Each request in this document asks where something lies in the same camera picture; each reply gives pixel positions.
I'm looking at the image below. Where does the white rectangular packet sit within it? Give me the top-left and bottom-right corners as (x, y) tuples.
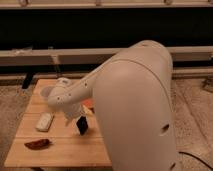
(36, 113), (54, 132)

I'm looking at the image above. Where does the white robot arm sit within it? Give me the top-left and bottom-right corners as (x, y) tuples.
(48, 40), (181, 171)

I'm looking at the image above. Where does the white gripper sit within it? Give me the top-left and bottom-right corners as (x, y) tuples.
(62, 103), (93, 126)

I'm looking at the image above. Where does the black eraser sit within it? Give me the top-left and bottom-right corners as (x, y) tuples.
(76, 116), (88, 135)

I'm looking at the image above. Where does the orange bowl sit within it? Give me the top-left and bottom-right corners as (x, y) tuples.
(83, 98), (93, 108)

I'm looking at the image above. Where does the clear plastic cup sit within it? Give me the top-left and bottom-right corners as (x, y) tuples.
(40, 86), (53, 100)

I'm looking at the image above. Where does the wooden table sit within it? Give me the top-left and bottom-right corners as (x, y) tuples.
(4, 79), (111, 168)

